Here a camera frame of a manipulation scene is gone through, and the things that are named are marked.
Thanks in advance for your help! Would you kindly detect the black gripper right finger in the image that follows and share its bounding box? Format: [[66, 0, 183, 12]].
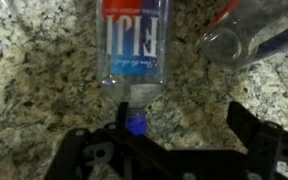
[[226, 100, 288, 180]]

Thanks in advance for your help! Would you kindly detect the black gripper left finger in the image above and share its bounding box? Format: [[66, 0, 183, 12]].
[[43, 100, 199, 180]]

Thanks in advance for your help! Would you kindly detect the clear Fiji water bottle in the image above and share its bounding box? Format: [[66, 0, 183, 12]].
[[95, 0, 170, 137], [198, 0, 288, 72]]

